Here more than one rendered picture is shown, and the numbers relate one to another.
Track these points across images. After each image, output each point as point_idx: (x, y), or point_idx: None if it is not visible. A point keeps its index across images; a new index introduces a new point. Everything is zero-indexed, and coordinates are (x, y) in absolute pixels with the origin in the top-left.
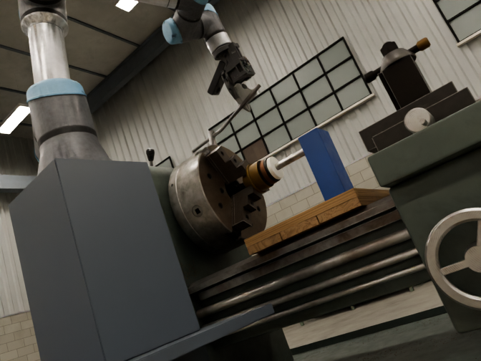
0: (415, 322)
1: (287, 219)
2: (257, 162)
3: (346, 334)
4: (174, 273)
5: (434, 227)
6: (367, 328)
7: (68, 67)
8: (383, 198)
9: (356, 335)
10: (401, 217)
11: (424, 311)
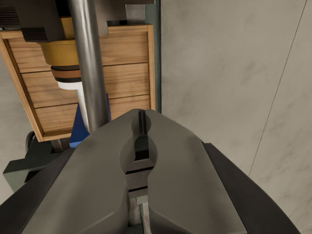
0: (156, 56)
1: (16, 88)
2: (55, 65)
3: (160, 0)
4: None
5: (26, 152)
6: (160, 21)
7: None
8: (57, 141)
9: (159, 9)
10: (29, 147)
11: (160, 64)
